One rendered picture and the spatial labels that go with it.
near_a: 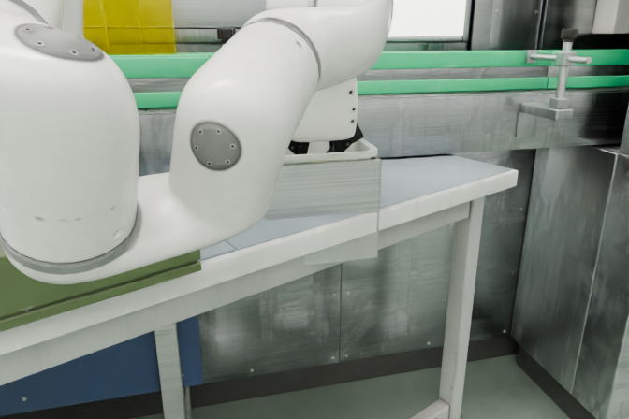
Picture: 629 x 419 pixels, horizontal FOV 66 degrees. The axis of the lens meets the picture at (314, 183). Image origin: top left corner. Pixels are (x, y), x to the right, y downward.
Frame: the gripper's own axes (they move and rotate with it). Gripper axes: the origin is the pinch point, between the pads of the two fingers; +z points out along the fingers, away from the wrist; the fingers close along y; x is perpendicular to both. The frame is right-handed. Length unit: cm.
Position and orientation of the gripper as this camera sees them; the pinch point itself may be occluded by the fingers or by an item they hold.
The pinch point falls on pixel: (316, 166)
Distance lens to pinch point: 75.0
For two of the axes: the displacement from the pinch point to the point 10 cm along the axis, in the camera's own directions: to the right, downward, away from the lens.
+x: 2.5, 5.2, -8.1
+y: -9.7, 0.8, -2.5
